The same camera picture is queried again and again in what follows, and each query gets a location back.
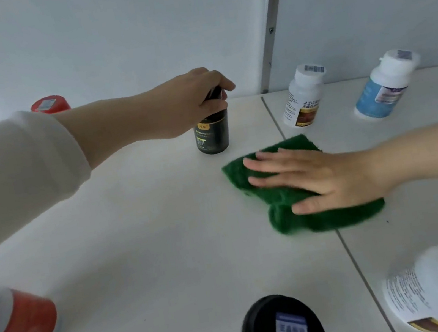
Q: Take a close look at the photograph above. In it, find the person's left hand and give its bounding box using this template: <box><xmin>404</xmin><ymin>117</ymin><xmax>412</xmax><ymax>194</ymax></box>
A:
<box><xmin>131</xmin><ymin>62</ymin><xmax>243</xmax><ymax>145</ymax></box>

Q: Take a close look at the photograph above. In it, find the person's right hand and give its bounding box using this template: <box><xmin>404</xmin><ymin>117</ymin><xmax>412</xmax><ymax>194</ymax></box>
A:
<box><xmin>241</xmin><ymin>130</ymin><xmax>393</xmax><ymax>224</ymax></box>

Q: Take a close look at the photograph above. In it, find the black bottle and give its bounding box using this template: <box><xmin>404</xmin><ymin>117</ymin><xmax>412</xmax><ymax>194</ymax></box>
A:
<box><xmin>188</xmin><ymin>86</ymin><xmax>235</xmax><ymax>158</ymax></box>
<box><xmin>234</xmin><ymin>287</ymin><xmax>327</xmax><ymax>332</ymax></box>

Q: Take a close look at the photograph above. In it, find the green cleaning cloth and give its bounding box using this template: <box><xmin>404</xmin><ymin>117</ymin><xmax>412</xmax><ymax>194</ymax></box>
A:
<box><xmin>218</xmin><ymin>122</ymin><xmax>389</xmax><ymax>247</ymax></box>

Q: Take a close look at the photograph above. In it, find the white bottle light blue label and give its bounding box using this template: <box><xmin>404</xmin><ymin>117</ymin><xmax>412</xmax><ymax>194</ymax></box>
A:
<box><xmin>345</xmin><ymin>45</ymin><xmax>430</xmax><ymax>125</ymax></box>

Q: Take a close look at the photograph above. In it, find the white arm sleeve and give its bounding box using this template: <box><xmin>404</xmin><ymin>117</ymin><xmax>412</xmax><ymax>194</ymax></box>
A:
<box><xmin>0</xmin><ymin>101</ymin><xmax>103</xmax><ymax>253</ymax></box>

